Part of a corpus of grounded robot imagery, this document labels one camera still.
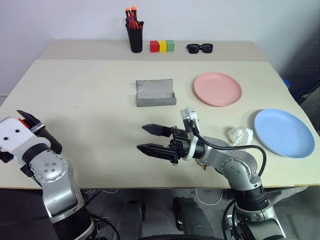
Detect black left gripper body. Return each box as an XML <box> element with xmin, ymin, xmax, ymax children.
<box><xmin>31</xmin><ymin>124</ymin><xmax>64</xmax><ymax>155</ymax></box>

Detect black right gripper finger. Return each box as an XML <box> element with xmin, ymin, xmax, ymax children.
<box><xmin>136</xmin><ymin>143</ymin><xmax>176</xmax><ymax>161</ymax></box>
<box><xmin>141</xmin><ymin>123</ymin><xmax>174</xmax><ymax>138</ymax></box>

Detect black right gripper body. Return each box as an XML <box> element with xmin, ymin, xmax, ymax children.
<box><xmin>167</xmin><ymin>126</ymin><xmax>192</xmax><ymax>166</ymax></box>

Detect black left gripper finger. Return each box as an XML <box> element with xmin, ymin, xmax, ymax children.
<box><xmin>16</xmin><ymin>109</ymin><xmax>42</xmax><ymax>130</ymax></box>

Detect grey glasses case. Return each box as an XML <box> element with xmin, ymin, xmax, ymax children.
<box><xmin>135</xmin><ymin>78</ymin><xmax>178</xmax><ymax>108</ymax></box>

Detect black pen cup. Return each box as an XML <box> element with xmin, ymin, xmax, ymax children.
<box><xmin>125</xmin><ymin>21</ymin><xmax>144</xmax><ymax>54</ymax></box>

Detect crumpled white tissue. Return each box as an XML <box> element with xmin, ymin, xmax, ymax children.
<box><xmin>226</xmin><ymin>126</ymin><xmax>255</xmax><ymax>147</ymax></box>

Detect pink plate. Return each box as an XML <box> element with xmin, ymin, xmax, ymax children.
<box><xmin>193</xmin><ymin>72</ymin><xmax>243</xmax><ymax>108</ymax></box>

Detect dark rounded shape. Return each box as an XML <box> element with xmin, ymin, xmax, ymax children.
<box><xmin>172</xmin><ymin>196</ymin><xmax>209</xmax><ymax>240</ymax></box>
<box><xmin>116</xmin><ymin>198</ymin><xmax>147</xmax><ymax>240</ymax></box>

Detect black sunglasses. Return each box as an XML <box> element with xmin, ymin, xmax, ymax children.
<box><xmin>186</xmin><ymin>43</ymin><xmax>214</xmax><ymax>55</ymax></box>

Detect blue plate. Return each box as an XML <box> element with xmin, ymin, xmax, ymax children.
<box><xmin>253</xmin><ymin>108</ymin><xmax>316</xmax><ymax>160</ymax></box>

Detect dark grey cushion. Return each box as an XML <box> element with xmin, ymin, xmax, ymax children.
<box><xmin>296</xmin><ymin>86</ymin><xmax>320</xmax><ymax>137</ymax></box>

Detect black textured panel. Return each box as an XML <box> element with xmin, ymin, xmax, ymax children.
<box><xmin>277</xmin><ymin>43</ymin><xmax>320</xmax><ymax>101</ymax></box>

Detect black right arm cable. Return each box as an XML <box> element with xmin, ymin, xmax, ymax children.
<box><xmin>189</xmin><ymin>119</ymin><xmax>267</xmax><ymax>177</ymax></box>

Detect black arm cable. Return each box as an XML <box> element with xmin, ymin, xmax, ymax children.
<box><xmin>189</xmin><ymin>119</ymin><xmax>267</xmax><ymax>177</ymax></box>
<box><xmin>89</xmin><ymin>216</ymin><xmax>119</xmax><ymax>240</ymax></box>

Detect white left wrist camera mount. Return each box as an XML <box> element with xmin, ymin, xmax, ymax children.
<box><xmin>0</xmin><ymin>116</ymin><xmax>51</xmax><ymax>165</ymax></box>

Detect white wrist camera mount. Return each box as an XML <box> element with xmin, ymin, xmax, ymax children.
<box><xmin>0</xmin><ymin>116</ymin><xmax>51</xmax><ymax>165</ymax></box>
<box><xmin>180</xmin><ymin>105</ymin><xmax>201</xmax><ymax>161</ymax></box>

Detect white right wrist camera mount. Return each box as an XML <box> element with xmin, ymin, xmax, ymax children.
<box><xmin>180</xmin><ymin>105</ymin><xmax>201</xmax><ymax>161</ymax></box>

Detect white cable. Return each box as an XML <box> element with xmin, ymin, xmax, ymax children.
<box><xmin>82</xmin><ymin>188</ymin><xmax>120</xmax><ymax>199</ymax></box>

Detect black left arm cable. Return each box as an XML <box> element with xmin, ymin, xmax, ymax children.
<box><xmin>89</xmin><ymin>216</ymin><xmax>119</xmax><ymax>240</ymax></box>

